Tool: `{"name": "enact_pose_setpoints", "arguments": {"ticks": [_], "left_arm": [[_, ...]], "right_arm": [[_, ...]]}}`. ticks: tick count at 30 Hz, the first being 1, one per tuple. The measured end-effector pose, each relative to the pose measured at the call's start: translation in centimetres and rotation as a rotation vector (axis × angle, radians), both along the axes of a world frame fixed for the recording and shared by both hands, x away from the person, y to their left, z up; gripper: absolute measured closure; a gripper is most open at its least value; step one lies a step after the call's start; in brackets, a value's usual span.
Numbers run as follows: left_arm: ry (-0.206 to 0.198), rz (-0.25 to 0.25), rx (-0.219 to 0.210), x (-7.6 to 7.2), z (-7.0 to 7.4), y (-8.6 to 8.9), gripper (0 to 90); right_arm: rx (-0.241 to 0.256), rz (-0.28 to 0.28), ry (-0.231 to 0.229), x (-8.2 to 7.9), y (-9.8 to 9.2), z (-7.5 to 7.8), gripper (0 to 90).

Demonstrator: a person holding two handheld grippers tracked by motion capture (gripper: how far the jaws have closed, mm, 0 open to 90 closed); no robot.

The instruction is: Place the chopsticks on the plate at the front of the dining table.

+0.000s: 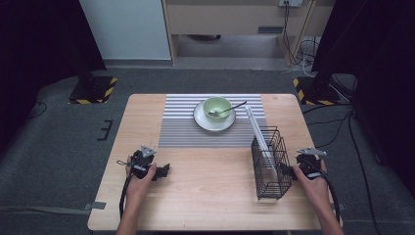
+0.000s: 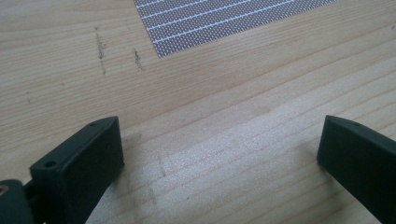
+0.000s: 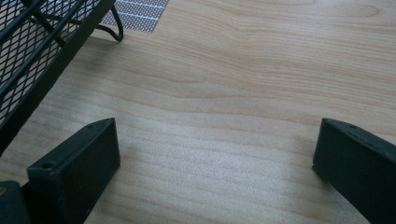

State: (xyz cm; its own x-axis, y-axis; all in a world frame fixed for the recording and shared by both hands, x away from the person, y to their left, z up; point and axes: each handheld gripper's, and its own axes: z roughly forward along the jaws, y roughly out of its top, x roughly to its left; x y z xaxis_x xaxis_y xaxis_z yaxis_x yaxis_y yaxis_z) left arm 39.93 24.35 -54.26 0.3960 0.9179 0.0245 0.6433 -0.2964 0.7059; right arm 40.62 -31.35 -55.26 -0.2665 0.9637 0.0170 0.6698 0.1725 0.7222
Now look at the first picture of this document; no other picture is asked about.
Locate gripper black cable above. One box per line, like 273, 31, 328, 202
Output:
321, 174, 343, 224
118, 172, 135, 220

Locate black hanging cables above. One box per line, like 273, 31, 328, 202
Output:
282, 1, 316, 67

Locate black curtain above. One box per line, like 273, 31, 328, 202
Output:
0, 0, 108, 151
310, 0, 415, 199

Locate white panel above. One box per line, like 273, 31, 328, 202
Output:
78, 0, 172, 61

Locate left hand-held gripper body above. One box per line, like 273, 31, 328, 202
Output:
130, 145, 159, 180

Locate white cable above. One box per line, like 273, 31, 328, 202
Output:
300, 37, 321, 78

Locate person's right hand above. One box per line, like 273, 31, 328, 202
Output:
293, 160, 331, 210

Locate black wire basket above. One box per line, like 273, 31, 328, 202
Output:
251, 125, 294, 201

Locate grey tape piece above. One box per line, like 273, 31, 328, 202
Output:
82, 201, 108, 212

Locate person's left hand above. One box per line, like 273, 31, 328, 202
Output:
125, 160, 159, 202

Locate metal spoon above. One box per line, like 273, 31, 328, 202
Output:
207, 100, 248, 118

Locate beige wooden desk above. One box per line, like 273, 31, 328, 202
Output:
161, 0, 337, 67

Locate long black floor cable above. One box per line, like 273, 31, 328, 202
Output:
346, 111, 384, 235

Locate hazard-striped stand base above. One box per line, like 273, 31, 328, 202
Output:
292, 75, 343, 107
68, 75, 118, 106

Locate green bowl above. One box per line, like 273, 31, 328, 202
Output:
203, 96, 234, 123

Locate striped placemat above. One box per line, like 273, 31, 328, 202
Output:
158, 93, 269, 149

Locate grey floor strip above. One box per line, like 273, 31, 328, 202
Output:
0, 205, 88, 217

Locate white plate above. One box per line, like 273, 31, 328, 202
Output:
192, 99, 237, 132

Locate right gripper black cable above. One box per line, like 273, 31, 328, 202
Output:
321, 174, 343, 224

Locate thin black floor cable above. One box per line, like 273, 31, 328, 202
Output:
26, 100, 49, 120

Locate wall power socket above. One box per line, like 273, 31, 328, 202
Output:
278, 0, 303, 9

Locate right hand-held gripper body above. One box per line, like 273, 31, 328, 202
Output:
295, 147, 328, 180

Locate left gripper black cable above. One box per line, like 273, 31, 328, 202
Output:
118, 172, 135, 220

